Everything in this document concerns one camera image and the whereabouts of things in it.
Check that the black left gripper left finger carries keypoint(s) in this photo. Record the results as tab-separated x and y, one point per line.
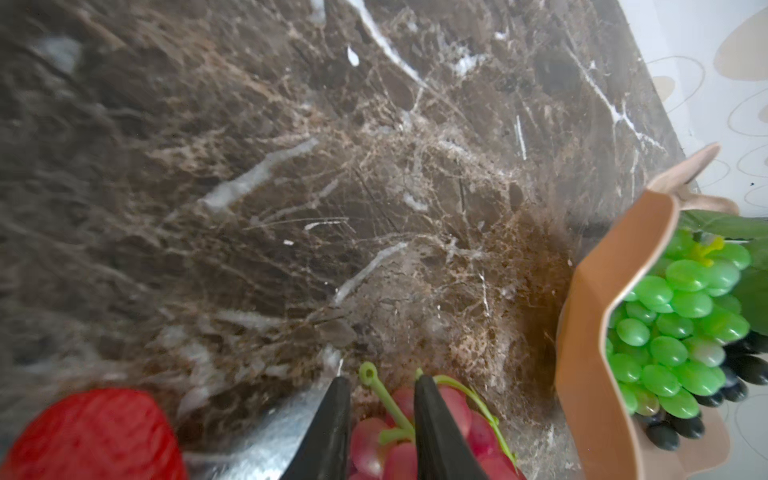
323	453

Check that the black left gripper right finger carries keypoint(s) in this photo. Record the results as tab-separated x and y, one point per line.
442	451

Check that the red fake grape bunch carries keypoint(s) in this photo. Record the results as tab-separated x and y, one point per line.
385	447

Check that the pink scalloped fruit bowl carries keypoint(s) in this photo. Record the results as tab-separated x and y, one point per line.
610	444

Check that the green fake grape bunch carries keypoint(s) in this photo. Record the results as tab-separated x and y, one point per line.
666	338

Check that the black fake grape bunch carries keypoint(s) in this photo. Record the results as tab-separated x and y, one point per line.
746	360

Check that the red fake strawberry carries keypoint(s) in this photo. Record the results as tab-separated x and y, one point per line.
110	433

